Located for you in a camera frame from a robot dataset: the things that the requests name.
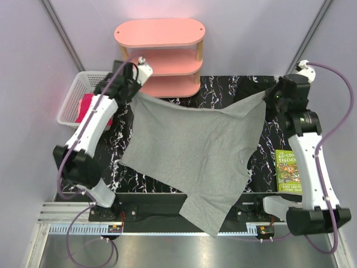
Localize grey t-shirt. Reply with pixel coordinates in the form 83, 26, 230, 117
120, 93, 266, 237

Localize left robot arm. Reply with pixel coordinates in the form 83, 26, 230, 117
53, 54, 153, 221

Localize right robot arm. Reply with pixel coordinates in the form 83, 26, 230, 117
253, 74, 351, 236

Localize red t-shirt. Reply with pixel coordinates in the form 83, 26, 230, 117
75, 94, 118, 135

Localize white plastic basket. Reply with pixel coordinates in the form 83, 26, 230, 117
57, 71, 109, 129

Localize pink t-shirt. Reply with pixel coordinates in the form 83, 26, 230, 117
77, 99, 82, 118

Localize black t-shirt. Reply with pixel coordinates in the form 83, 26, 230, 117
233, 75, 277, 103

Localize pink three-tier shelf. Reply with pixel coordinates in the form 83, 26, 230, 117
114, 18, 205, 98

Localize green treehouse book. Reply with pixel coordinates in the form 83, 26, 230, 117
275, 150, 302, 195

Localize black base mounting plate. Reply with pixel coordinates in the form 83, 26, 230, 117
88, 192, 305, 234

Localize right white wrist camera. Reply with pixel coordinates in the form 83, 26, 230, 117
296, 60, 316, 83

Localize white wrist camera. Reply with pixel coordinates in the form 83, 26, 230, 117
136, 56, 153, 86
296, 60, 316, 83

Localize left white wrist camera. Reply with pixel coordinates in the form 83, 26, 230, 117
136, 56, 153, 86

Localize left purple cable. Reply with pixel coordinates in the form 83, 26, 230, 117
57, 54, 146, 267

